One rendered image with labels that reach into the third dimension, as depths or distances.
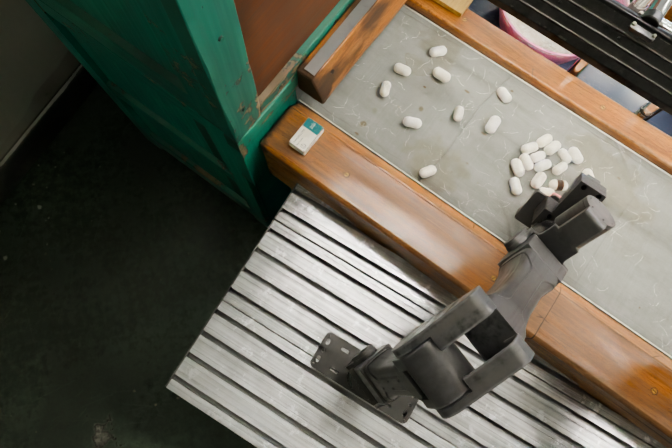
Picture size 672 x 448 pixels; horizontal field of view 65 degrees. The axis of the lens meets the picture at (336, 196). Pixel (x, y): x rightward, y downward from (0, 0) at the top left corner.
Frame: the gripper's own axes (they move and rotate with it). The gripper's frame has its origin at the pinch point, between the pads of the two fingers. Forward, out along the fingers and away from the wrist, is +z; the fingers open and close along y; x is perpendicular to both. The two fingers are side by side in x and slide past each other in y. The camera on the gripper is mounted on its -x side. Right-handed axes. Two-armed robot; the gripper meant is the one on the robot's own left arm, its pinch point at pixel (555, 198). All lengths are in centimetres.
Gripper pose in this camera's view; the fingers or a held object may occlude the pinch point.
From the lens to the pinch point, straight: 103.2
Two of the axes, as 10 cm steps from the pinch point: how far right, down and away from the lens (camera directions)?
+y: -8.1, -5.7, 1.2
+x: -4.1, 7.0, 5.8
